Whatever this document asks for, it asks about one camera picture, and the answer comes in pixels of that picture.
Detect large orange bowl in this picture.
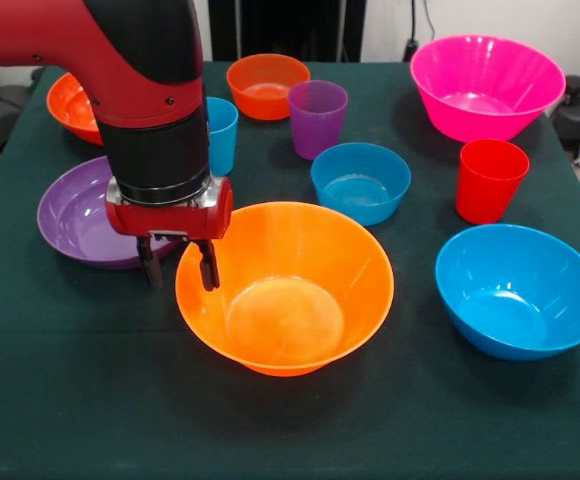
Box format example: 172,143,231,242
174,200,396,378

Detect black plug with cable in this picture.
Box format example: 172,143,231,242
402,0,436,62

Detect blue cup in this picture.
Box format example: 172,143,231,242
205,96,240,178

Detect small red-orange bowl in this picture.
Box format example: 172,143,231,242
225,52,312,122

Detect dark green table cloth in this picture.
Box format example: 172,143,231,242
0,58,580,480

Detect small blue bowl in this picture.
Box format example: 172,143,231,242
310,142,413,228

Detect wide red-orange bowl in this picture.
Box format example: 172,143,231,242
45,72,105,147

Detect purple cup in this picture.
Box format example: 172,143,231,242
287,79,349,162

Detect large pink bowl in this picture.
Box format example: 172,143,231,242
409,33,568,144

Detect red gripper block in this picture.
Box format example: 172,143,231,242
104,175,235,292

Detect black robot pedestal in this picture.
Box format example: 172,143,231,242
208,0,367,63

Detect large blue bowl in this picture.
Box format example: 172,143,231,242
434,223,580,362

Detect red cup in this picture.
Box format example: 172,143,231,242
455,138,531,225

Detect wide purple bowl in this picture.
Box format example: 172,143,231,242
36,155,179,272

